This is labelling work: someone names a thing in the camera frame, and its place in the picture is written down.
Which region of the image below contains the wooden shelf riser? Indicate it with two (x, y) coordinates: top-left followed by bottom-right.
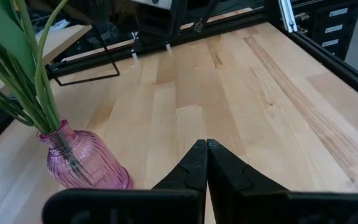
(0, 24), (121, 114)

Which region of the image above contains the silver aluminium strip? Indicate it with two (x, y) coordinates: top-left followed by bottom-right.
(278, 0), (298, 34)

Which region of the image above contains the yellow artificial tulip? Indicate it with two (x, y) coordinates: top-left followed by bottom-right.
(0, 0), (70, 131)

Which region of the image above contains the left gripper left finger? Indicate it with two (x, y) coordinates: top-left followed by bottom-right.
(42, 139), (208, 224)

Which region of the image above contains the black drawer cabinet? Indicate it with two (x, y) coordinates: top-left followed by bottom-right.
(303, 0), (358, 60)

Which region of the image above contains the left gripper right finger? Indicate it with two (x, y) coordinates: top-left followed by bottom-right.
(206, 139), (358, 224)

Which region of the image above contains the pink ribbed glass vase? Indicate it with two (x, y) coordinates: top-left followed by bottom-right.
(36, 118), (134, 190)

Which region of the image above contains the black aluminium table frame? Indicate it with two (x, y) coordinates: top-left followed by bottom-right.
(0, 0), (358, 156)

